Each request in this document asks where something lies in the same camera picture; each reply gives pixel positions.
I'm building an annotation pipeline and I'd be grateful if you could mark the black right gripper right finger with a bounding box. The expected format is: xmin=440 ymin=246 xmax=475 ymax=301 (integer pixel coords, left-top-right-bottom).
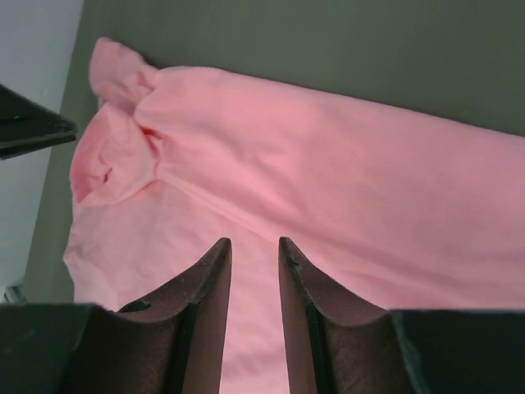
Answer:
xmin=278 ymin=237 xmax=524 ymax=393

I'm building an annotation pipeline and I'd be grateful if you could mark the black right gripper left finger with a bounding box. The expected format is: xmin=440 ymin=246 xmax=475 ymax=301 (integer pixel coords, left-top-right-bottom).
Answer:
xmin=1 ymin=238 xmax=231 ymax=393

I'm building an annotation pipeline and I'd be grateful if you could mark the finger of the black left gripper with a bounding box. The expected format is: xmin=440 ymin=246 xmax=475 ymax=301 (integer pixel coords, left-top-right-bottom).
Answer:
xmin=0 ymin=85 xmax=77 ymax=159

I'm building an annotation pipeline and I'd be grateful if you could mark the pink t-shirt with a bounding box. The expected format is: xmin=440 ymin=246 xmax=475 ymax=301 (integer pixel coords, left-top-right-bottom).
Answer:
xmin=64 ymin=38 xmax=524 ymax=393

